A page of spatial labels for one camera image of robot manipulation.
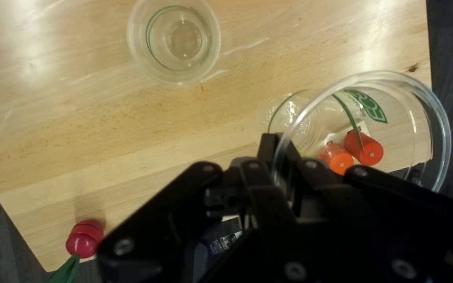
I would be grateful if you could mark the red toy radish green leaf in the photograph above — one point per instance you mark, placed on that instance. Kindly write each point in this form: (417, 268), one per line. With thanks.
(83, 239)

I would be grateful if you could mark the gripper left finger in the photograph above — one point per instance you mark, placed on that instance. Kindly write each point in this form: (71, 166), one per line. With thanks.
(163, 220)

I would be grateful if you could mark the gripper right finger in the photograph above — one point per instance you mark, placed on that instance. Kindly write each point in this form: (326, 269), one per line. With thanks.
(399, 212)

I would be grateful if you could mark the clear plastic cup green print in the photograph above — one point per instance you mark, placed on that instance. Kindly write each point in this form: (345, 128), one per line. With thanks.
(411, 114)

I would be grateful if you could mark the orange toy cylinder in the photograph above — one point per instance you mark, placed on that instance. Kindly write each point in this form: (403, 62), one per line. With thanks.
(368, 151)
(338, 160)

